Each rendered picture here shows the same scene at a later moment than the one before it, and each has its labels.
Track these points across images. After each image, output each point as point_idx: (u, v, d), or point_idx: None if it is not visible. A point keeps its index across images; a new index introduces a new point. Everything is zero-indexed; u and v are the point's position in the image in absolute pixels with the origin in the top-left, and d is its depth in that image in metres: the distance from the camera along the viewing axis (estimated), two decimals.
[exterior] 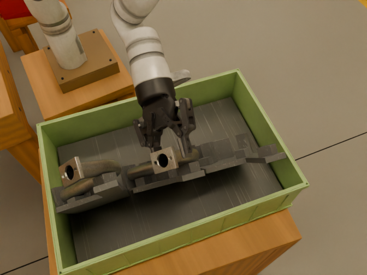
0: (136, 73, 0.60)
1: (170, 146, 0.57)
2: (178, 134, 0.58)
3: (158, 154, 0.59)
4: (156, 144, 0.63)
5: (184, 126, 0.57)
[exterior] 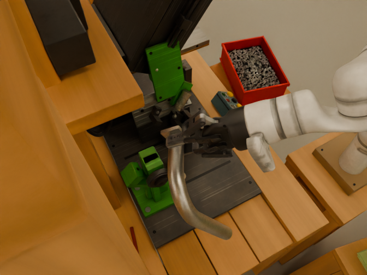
0: None
1: (179, 126, 0.60)
2: None
3: None
4: (194, 146, 0.61)
5: (185, 123, 0.57)
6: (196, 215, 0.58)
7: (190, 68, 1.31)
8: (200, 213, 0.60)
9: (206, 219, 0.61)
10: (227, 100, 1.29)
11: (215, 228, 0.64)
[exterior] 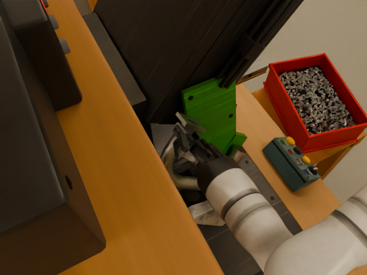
0: (248, 177, 0.49)
1: (187, 124, 0.58)
2: (189, 133, 0.58)
3: (197, 125, 0.61)
4: None
5: (183, 134, 0.56)
6: (175, 186, 0.68)
7: None
8: (182, 183, 0.69)
9: (188, 187, 0.71)
10: (289, 153, 0.88)
11: (201, 190, 0.74)
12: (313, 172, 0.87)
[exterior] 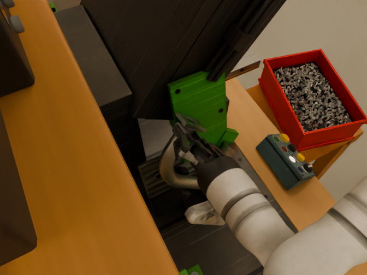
0: (248, 177, 0.49)
1: (187, 124, 0.58)
2: (189, 133, 0.58)
3: (197, 125, 0.60)
4: None
5: (183, 134, 0.56)
6: (175, 185, 0.69)
7: (227, 101, 0.88)
8: (183, 183, 0.69)
9: (188, 186, 0.71)
10: (283, 150, 0.86)
11: None
12: (308, 170, 0.85)
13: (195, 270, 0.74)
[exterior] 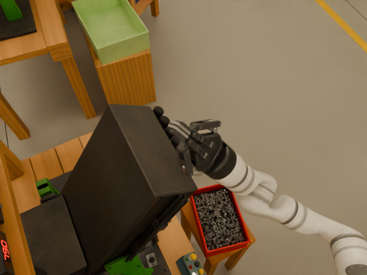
0: (240, 171, 0.65)
1: None
2: (190, 141, 0.58)
3: None
4: (187, 135, 0.59)
5: (187, 152, 0.58)
6: None
7: (155, 235, 1.40)
8: None
9: None
10: (189, 268, 1.38)
11: None
12: None
13: None
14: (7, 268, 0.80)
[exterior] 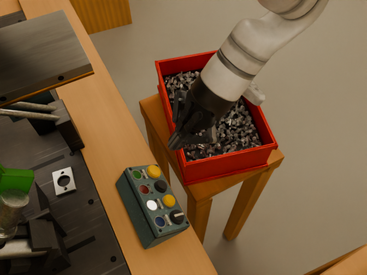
0: (211, 71, 0.48)
1: None
2: (179, 135, 0.57)
3: None
4: (182, 132, 0.59)
5: (187, 141, 0.56)
6: None
7: (66, 120, 0.62)
8: None
9: None
10: (141, 191, 0.60)
11: None
12: (174, 221, 0.59)
13: None
14: None
